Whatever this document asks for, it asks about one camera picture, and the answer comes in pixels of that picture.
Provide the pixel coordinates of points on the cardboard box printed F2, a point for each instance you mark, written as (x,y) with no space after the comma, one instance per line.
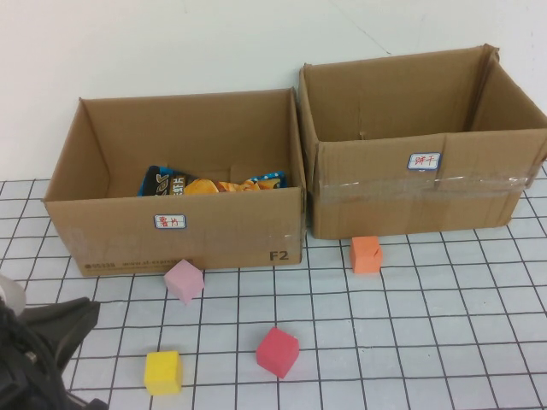
(213,239)

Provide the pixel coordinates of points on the yellow foam cube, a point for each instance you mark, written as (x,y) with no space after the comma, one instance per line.
(162,373)

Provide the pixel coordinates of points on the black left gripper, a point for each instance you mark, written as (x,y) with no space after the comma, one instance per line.
(64,329)

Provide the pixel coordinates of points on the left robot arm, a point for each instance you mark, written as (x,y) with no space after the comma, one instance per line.
(17,384)

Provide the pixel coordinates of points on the pink foam cube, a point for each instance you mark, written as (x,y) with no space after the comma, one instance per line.
(184,282)

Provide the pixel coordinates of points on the red foam cube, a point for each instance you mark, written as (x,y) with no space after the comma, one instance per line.
(277,352)

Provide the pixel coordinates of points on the cardboard box with clear tape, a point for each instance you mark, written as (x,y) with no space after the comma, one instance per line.
(384,205)

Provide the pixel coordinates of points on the blue shrimp chips bag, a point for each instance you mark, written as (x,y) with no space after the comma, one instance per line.
(201,186)

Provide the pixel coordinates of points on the orange foam cube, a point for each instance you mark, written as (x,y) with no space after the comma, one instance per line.
(365,256)

